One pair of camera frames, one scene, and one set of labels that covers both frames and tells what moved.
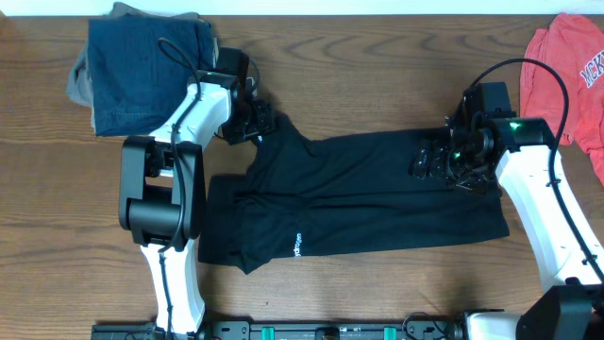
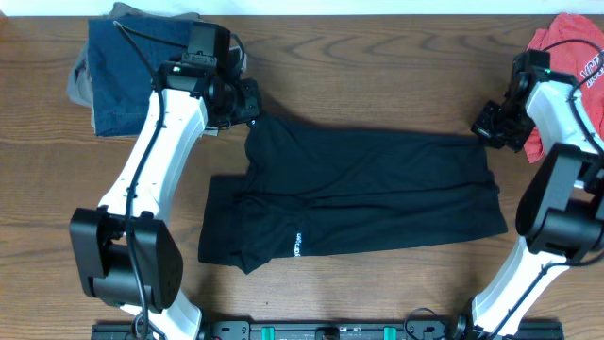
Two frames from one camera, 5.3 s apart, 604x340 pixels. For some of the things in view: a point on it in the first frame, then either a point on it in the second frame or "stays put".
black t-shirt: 300,197 stays put
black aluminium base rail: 283,330 stays put
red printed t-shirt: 575,47 stays put
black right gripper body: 428,159 -> 489,124
